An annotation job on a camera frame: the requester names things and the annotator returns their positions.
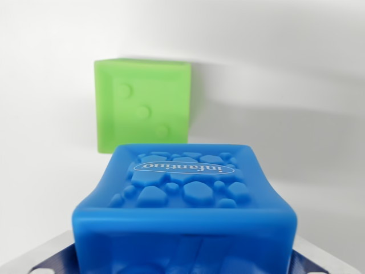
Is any black-padded silver gripper left finger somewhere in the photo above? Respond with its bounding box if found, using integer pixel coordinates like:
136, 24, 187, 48
28, 229, 76, 274

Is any black-padded silver gripper right finger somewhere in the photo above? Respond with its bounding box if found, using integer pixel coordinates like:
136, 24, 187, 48
289, 238, 356, 274

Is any blue infantino rubber cube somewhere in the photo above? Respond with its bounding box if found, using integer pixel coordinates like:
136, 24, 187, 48
71, 142, 298, 274

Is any green rubber cube with dots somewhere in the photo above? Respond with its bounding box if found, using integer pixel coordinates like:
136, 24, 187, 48
94, 57, 192, 155

